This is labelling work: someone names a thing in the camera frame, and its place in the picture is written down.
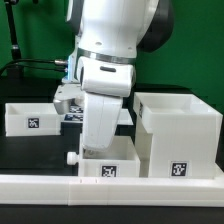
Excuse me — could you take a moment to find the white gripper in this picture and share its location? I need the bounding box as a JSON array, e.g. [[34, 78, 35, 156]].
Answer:
[[82, 93, 123, 151]]

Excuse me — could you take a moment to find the black cable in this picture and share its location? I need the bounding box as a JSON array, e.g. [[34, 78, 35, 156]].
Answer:
[[0, 58, 70, 76], [6, 64, 69, 74]]

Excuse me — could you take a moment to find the upper black cable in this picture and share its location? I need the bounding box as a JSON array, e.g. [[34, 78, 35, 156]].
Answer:
[[0, 58, 70, 76]]

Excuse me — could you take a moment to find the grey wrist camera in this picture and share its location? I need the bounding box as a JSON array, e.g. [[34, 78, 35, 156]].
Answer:
[[53, 84, 84, 115]]

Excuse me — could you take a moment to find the lower black cable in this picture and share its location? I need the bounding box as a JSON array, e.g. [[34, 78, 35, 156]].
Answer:
[[6, 64, 69, 74]]

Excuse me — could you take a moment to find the white drawer tray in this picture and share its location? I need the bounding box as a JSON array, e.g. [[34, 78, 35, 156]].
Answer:
[[67, 136, 140, 178], [5, 103, 61, 137]]

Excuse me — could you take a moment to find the white drawer cabinet box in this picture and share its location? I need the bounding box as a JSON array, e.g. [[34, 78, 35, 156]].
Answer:
[[133, 92, 223, 179]]

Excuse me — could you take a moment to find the white front drawer tray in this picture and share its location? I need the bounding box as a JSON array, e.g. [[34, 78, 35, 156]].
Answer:
[[67, 136, 140, 178]]

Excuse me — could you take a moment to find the white rear drawer tray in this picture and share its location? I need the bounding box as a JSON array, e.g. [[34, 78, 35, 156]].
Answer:
[[5, 103, 61, 137]]

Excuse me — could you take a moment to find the white L-shaped fence wall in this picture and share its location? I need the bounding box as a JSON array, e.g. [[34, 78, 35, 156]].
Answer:
[[0, 168, 224, 207]]

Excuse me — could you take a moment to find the white marker tag sheet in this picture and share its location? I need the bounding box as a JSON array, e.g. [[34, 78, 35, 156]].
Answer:
[[63, 105, 135, 127]]

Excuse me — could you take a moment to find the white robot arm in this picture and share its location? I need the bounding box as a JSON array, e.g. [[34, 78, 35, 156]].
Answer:
[[66, 0, 174, 151]]

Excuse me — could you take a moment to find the black camera stand pole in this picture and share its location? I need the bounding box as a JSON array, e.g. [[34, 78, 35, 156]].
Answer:
[[4, 0, 24, 79]]

